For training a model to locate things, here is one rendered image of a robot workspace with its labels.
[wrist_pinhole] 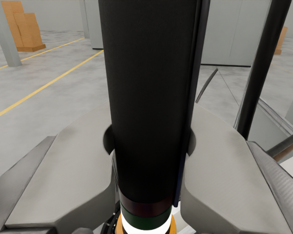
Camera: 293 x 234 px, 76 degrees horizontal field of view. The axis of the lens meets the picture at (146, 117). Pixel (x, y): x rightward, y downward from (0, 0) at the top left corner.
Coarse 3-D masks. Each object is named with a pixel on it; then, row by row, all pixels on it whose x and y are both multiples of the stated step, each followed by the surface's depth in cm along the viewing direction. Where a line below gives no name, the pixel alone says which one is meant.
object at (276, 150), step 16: (272, 0) 11; (288, 0) 10; (272, 16) 11; (272, 32) 11; (272, 48) 11; (256, 64) 12; (256, 80) 13; (256, 96) 13; (240, 112) 15; (240, 128) 15; (288, 144) 24
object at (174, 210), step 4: (172, 208) 18; (176, 208) 18; (172, 212) 17; (176, 212) 17; (184, 228) 16; (188, 228) 16; (192, 228) 16; (176, 232) 16; (180, 232) 16; (184, 232) 16; (188, 232) 16; (192, 232) 16; (196, 232) 16
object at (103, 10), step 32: (128, 0) 5; (160, 0) 5; (192, 0) 6; (128, 32) 6; (160, 32) 5; (192, 32) 6; (128, 64) 6; (160, 64) 6; (128, 96) 7; (160, 96) 7; (128, 128) 7; (160, 128) 7; (128, 160) 8; (160, 160) 8; (128, 192) 10; (160, 192) 9
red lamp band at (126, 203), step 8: (120, 192) 10; (120, 200) 11; (128, 200) 10; (168, 200) 10; (128, 208) 10; (136, 208) 10; (144, 208) 10; (152, 208) 10; (160, 208) 10; (144, 216) 10
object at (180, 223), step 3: (177, 213) 17; (174, 216) 17; (177, 216) 17; (180, 216) 17; (174, 219) 16; (177, 219) 16; (180, 219) 16; (177, 222) 16; (180, 222) 16; (183, 222) 16; (177, 225) 16; (180, 225) 16; (183, 225) 16; (186, 225) 16; (177, 228) 16; (180, 228) 16; (183, 228) 16; (177, 231) 16
